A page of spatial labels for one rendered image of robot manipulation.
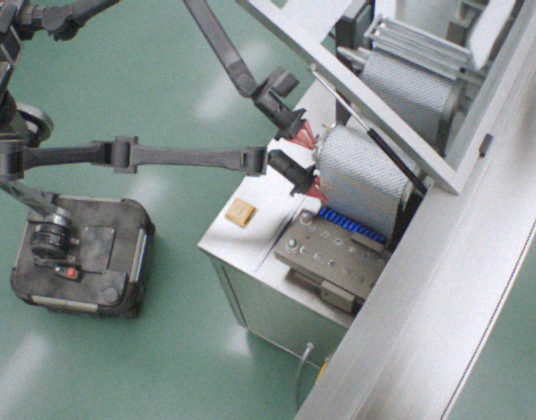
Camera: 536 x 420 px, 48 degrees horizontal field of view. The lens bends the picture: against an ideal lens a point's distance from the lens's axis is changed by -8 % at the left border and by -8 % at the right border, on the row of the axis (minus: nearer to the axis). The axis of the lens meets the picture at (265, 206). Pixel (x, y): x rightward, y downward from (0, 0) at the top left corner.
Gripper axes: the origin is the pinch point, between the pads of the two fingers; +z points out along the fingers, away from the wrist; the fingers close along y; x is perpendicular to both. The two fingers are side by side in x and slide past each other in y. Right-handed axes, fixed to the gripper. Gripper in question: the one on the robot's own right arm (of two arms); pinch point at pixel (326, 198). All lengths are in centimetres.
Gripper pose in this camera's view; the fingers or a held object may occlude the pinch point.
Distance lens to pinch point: 185.8
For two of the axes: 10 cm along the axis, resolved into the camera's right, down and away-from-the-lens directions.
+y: -5.3, 7.8, -3.5
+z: 7.7, 6.1, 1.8
